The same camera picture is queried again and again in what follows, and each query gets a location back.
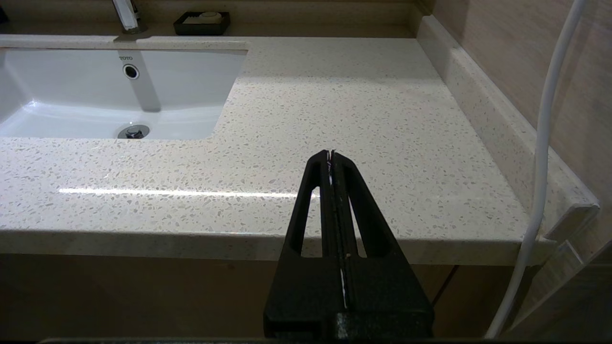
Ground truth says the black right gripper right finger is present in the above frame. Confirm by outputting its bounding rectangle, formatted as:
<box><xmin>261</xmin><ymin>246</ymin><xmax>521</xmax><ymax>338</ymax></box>
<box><xmin>333</xmin><ymin>150</ymin><xmax>433</xmax><ymax>339</ymax></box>

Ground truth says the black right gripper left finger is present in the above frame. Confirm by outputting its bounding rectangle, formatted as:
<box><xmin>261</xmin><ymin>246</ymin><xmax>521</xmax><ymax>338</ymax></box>
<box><xmin>264</xmin><ymin>150</ymin><xmax>345</xmax><ymax>339</ymax></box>

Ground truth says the wooden vanity cabinet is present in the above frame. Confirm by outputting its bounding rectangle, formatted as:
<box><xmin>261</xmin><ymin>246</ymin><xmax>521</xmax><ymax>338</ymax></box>
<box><xmin>0</xmin><ymin>251</ymin><xmax>522</xmax><ymax>341</ymax></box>

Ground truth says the clear glass partition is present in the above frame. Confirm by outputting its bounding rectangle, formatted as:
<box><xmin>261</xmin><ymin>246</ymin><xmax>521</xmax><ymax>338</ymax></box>
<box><xmin>504</xmin><ymin>201</ymin><xmax>612</xmax><ymax>342</ymax></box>

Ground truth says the speckled stone backsplash ledge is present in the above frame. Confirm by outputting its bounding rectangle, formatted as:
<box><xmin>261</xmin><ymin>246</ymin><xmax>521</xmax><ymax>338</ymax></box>
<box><xmin>416</xmin><ymin>14</ymin><xmax>601</xmax><ymax>239</ymax></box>

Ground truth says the chrome sink drain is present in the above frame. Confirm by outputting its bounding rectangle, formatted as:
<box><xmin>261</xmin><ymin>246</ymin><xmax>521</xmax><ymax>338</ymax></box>
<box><xmin>118</xmin><ymin>124</ymin><xmax>150</xmax><ymax>140</ymax></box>

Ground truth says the black soap dish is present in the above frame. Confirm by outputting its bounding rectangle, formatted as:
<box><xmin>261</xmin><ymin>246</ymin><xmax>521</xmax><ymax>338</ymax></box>
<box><xmin>173</xmin><ymin>11</ymin><xmax>231</xmax><ymax>36</ymax></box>

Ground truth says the round white soap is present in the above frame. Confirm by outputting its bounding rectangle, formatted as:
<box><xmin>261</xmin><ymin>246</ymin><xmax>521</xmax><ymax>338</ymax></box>
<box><xmin>184</xmin><ymin>11</ymin><xmax>223</xmax><ymax>23</ymax></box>

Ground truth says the white sink basin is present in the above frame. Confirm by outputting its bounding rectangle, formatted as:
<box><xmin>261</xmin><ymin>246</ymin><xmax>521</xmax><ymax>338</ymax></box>
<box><xmin>0</xmin><ymin>41</ymin><xmax>250</xmax><ymax>140</ymax></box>

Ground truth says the chrome faucet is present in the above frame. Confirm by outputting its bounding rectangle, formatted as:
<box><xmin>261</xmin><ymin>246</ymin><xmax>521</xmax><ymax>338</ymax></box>
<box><xmin>111</xmin><ymin>0</ymin><xmax>146</xmax><ymax>34</ymax></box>

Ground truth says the white cable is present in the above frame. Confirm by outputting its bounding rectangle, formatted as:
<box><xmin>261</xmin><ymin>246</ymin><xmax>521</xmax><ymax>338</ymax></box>
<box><xmin>485</xmin><ymin>0</ymin><xmax>589</xmax><ymax>339</ymax></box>

